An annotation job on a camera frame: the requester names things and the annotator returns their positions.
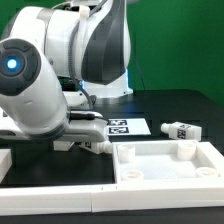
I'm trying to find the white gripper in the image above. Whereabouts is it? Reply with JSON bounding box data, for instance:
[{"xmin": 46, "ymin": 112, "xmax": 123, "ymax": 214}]
[{"xmin": 0, "ymin": 115, "xmax": 108, "ymax": 142}]

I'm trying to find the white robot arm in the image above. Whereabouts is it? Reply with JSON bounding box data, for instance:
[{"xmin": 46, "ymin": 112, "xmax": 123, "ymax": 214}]
[{"xmin": 0, "ymin": 0, "xmax": 131, "ymax": 142}]

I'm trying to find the white marker sheet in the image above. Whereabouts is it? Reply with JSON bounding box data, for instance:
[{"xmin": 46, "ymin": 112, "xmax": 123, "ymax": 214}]
[{"xmin": 107, "ymin": 118, "xmax": 151, "ymax": 136}]

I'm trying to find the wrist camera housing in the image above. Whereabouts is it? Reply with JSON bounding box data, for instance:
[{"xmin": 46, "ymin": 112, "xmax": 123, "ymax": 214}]
[{"xmin": 69, "ymin": 111, "xmax": 102, "ymax": 121}]

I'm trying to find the white U-shaped fence wall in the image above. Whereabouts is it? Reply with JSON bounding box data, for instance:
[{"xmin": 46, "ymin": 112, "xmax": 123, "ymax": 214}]
[{"xmin": 0, "ymin": 149, "xmax": 224, "ymax": 216}]

